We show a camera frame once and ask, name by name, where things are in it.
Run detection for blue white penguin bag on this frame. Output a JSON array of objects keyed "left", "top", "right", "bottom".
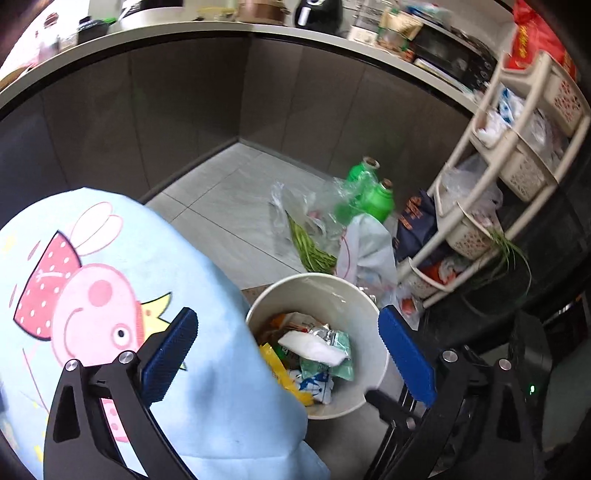
[{"left": 288, "top": 370, "right": 334, "bottom": 406}]

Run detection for yellow snack wrapper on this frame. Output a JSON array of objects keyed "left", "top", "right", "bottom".
[{"left": 259, "top": 343, "right": 314, "bottom": 407}]

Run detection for white fish snack wrapper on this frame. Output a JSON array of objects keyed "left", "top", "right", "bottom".
[{"left": 280, "top": 312, "right": 324, "bottom": 333}]

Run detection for orange black snack bag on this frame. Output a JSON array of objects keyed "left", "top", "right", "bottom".
[{"left": 256, "top": 313, "right": 294, "bottom": 345}]

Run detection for silver green foil wrapper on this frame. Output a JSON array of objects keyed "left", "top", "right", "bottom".
[{"left": 300, "top": 325, "right": 355, "bottom": 381}]

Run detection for white tissue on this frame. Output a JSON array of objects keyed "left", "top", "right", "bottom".
[{"left": 277, "top": 331, "right": 349, "bottom": 367}]

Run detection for white trash bin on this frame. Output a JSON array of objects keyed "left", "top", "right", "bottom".
[{"left": 246, "top": 273, "right": 390, "bottom": 420}]

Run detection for dark kitchen cabinets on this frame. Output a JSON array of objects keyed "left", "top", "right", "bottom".
[{"left": 1, "top": 33, "right": 470, "bottom": 220}]

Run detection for white plastic shopping bag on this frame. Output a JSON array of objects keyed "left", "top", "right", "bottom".
[{"left": 335, "top": 214, "right": 398, "bottom": 307}]

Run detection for blue cartoon pig tablecloth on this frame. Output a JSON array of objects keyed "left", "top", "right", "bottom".
[{"left": 1, "top": 188, "right": 331, "bottom": 479}]

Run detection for dark blue paper bag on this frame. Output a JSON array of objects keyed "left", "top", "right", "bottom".
[{"left": 393, "top": 190, "right": 438, "bottom": 263}]

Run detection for green plastic bottle front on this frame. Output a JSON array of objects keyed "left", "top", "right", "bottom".
[{"left": 359, "top": 178, "right": 396, "bottom": 223}]

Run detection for green plastic bottle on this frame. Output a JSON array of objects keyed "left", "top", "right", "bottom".
[
  {"left": 359, "top": 178, "right": 396, "bottom": 223},
  {"left": 335, "top": 156, "right": 380, "bottom": 226}
]

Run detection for clear bag with green beans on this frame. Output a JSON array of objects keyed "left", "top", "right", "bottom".
[{"left": 270, "top": 178, "right": 359, "bottom": 274}]

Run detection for green plastic bottle back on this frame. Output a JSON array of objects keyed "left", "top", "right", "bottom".
[{"left": 335, "top": 156, "right": 380, "bottom": 226}]

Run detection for cream plastic storage rack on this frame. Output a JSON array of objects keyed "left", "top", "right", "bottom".
[{"left": 399, "top": 51, "right": 590, "bottom": 307}]

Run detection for black microwave oven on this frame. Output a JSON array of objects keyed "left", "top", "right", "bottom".
[{"left": 410, "top": 23, "right": 497, "bottom": 91}]

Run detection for snack package on counter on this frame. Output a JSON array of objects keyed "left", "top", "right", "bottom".
[{"left": 376, "top": 7, "right": 423, "bottom": 52}]

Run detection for red gift bag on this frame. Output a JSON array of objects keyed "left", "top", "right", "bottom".
[{"left": 505, "top": 0, "right": 577, "bottom": 80}]

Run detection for black air fryer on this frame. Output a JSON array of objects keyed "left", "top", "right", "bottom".
[{"left": 294, "top": 0, "right": 342, "bottom": 34}]

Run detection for brown cooking pot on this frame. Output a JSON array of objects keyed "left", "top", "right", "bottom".
[{"left": 238, "top": 0, "right": 290, "bottom": 25}]

